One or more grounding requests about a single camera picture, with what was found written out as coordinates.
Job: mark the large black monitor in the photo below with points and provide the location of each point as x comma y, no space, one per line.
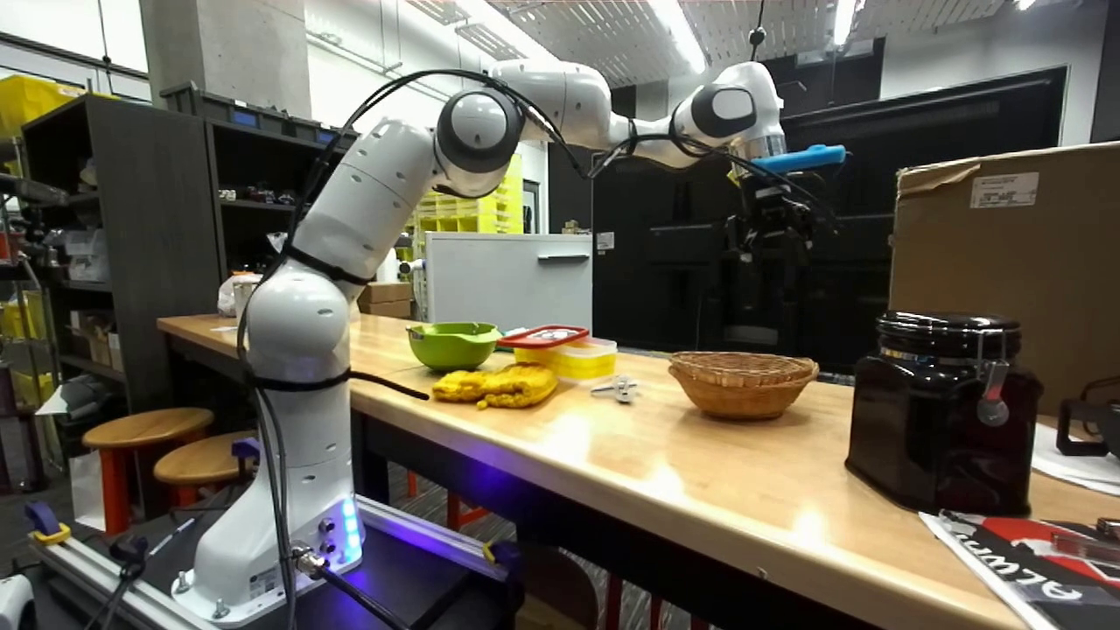
922,126

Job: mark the round wooden stool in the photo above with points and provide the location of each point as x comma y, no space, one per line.
205,459
144,427

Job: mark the large cardboard box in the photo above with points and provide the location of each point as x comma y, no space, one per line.
1026,283

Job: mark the yellow cloth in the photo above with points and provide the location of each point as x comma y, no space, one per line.
501,388

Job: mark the white paper sheet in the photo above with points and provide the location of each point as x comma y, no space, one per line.
1078,466

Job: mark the red container lid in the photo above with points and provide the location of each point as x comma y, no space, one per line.
543,339

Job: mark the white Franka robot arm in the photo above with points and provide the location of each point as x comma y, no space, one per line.
315,303

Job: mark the green bowl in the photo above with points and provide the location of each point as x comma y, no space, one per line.
452,347

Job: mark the black storage shelf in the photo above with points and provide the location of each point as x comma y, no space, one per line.
140,256

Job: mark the small metal clip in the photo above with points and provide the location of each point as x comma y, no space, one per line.
617,392

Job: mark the brown wicker basket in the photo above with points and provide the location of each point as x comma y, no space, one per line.
739,390

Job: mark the robot base platform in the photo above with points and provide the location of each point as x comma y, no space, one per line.
408,573

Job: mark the small black device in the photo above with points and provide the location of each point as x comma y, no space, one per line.
1088,424

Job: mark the yellow plastic container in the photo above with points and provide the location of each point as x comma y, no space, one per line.
582,361

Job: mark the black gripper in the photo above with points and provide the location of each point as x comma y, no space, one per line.
771,205

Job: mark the yellow storage bins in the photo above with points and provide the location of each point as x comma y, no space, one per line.
466,216

